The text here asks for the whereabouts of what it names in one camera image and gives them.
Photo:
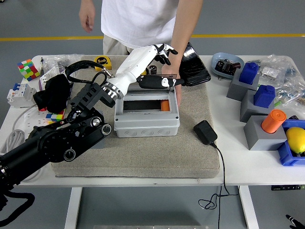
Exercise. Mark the person's left hand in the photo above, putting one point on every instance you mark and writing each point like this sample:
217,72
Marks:
172,71

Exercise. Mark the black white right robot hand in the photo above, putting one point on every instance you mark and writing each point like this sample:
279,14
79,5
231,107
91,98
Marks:
296,221

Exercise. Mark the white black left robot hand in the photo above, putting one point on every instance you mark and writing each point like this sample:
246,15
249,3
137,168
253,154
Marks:
135,64

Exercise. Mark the person's right hand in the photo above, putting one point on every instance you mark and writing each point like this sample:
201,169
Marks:
86,20

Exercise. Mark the orange cylinder battery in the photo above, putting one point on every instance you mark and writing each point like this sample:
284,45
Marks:
165,106
272,121

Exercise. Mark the grey electrical junction box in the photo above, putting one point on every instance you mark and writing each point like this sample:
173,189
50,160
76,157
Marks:
145,126

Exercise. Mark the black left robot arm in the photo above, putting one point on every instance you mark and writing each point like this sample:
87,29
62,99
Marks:
59,140

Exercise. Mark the person's right forearm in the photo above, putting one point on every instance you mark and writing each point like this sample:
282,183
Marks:
91,4

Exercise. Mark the person's left forearm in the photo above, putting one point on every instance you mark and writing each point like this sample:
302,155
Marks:
186,33

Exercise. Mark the blue battery block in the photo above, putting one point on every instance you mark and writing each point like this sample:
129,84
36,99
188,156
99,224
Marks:
249,74
264,96

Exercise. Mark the yellow tape measure black label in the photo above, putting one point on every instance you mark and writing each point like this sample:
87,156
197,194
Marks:
103,61

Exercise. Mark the black table control panel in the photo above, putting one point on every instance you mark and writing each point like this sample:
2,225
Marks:
287,187

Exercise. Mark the person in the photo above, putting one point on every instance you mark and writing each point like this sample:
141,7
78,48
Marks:
138,19

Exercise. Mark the clear plastic bag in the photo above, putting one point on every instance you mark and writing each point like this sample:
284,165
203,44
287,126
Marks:
57,59

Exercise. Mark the white table leg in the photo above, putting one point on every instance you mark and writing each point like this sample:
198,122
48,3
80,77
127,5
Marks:
72,207
249,207

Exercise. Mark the light blue bowl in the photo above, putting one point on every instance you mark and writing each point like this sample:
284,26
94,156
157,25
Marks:
220,57

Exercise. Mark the dark capacitors pile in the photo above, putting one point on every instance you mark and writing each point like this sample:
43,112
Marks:
226,66

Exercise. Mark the thin dark pen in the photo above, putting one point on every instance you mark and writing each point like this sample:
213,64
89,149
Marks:
42,64

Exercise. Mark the grey holder block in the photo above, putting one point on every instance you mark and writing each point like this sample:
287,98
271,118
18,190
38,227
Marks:
258,139
247,111
234,90

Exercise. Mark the white purple label card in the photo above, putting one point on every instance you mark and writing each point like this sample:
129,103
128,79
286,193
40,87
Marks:
48,75

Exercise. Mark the blue plastic bin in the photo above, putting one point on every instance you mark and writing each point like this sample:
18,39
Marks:
286,156

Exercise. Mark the black power adapter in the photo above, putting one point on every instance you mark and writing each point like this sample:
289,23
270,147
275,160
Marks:
205,131

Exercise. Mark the large colourful puzzle cube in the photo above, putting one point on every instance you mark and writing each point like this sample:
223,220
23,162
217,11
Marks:
28,70

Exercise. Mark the black cloth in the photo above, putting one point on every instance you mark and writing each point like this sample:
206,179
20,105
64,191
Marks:
53,93

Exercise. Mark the yellow lemon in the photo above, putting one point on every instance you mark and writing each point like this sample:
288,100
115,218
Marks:
295,139

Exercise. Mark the grey-brown mat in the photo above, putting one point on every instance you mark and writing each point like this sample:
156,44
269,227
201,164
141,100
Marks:
143,157

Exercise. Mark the small colourful puzzle cube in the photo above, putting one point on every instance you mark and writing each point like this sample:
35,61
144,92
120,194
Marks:
55,117

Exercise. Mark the white circuit breaker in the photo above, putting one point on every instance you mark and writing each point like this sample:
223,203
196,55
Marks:
20,95

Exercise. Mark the small dark part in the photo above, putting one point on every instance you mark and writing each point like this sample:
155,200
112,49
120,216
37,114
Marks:
294,117

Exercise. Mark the green plastic piece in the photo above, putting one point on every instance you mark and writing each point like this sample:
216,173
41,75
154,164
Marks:
277,103

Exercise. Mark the clear bags of small parts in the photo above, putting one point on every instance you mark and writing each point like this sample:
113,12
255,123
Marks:
286,78

